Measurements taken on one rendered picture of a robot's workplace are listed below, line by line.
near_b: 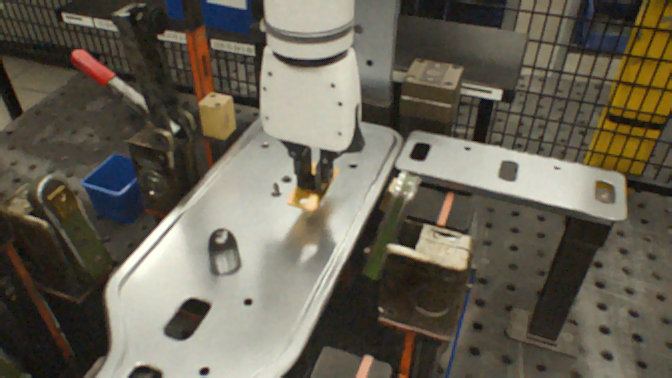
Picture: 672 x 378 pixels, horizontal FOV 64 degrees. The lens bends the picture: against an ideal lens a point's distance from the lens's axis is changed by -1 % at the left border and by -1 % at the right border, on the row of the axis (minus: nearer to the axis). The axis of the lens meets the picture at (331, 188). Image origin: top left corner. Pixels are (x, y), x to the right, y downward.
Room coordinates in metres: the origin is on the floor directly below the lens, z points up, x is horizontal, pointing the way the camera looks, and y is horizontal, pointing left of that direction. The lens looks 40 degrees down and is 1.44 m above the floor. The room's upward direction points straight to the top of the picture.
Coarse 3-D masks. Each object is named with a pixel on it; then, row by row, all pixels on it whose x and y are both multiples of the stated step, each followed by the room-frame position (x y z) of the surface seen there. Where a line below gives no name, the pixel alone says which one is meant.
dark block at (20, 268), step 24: (0, 216) 0.38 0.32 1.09; (0, 240) 0.37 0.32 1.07; (0, 264) 0.36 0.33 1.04; (0, 288) 0.35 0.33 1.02; (24, 288) 0.37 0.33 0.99; (24, 312) 0.36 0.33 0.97; (48, 312) 0.38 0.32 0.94; (48, 336) 0.37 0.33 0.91; (24, 360) 0.35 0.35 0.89; (48, 360) 0.35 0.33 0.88; (72, 360) 0.38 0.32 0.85
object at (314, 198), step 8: (312, 168) 0.53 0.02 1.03; (336, 168) 0.53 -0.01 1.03; (312, 176) 0.50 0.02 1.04; (336, 176) 0.52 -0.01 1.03; (304, 184) 0.50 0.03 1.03; (312, 184) 0.49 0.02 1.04; (328, 184) 0.50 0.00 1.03; (296, 192) 0.49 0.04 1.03; (304, 192) 0.49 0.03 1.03; (312, 192) 0.49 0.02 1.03; (288, 200) 0.47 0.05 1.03; (296, 200) 0.47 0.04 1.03; (312, 200) 0.47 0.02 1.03; (320, 200) 0.47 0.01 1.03; (304, 208) 0.46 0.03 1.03; (312, 208) 0.46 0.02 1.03
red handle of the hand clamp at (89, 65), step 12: (72, 60) 0.60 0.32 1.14; (84, 60) 0.60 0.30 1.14; (96, 60) 0.61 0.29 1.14; (84, 72) 0.60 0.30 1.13; (96, 72) 0.59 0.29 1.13; (108, 72) 0.60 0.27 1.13; (108, 84) 0.59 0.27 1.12; (120, 84) 0.59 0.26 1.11; (120, 96) 0.58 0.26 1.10; (132, 96) 0.58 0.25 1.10; (144, 108) 0.58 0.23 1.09
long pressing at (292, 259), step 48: (240, 144) 0.62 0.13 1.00; (384, 144) 0.63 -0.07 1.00; (192, 192) 0.52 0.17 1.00; (240, 192) 0.52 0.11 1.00; (288, 192) 0.52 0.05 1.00; (336, 192) 0.52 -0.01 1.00; (192, 240) 0.44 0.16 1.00; (240, 240) 0.44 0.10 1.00; (288, 240) 0.44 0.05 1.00; (336, 240) 0.44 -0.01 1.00; (144, 288) 0.37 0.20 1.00; (192, 288) 0.37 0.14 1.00; (240, 288) 0.37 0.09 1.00; (288, 288) 0.37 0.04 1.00; (144, 336) 0.31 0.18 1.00; (192, 336) 0.31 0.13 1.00; (240, 336) 0.31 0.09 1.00; (288, 336) 0.31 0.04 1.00
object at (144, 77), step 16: (112, 16) 0.56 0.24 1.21; (128, 16) 0.56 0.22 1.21; (144, 16) 0.57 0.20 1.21; (160, 16) 0.56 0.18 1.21; (128, 32) 0.56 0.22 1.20; (144, 32) 0.58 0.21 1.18; (160, 32) 0.56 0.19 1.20; (128, 48) 0.56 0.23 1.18; (144, 48) 0.57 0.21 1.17; (160, 48) 0.58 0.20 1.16; (144, 64) 0.55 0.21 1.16; (160, 64) 0.58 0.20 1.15; (144, 80) 0.56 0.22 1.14; (160, 80) 0.58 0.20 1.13; (144, 96) 0.56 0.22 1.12; (160, 96) 0.56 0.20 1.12; (176, 96) 0.58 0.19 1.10; (160, 112) 0.55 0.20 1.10; (176, 112) 0.58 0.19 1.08; (176, 144) 0.55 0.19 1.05
